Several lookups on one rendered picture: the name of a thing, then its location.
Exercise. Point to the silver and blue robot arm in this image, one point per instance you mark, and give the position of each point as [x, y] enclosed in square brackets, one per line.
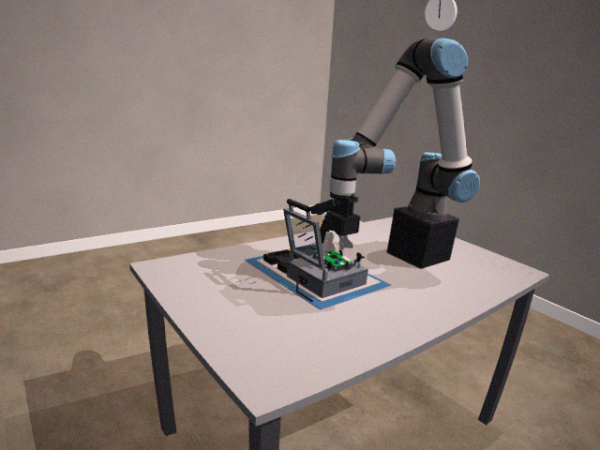
[443, 61]

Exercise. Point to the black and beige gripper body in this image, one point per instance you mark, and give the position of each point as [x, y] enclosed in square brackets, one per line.
[341, 216]

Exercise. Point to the green circuit board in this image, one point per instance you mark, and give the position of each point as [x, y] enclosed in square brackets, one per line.
[336, 259]

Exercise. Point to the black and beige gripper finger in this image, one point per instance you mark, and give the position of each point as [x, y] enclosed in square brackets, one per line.
[344, 242]
[327, 239]

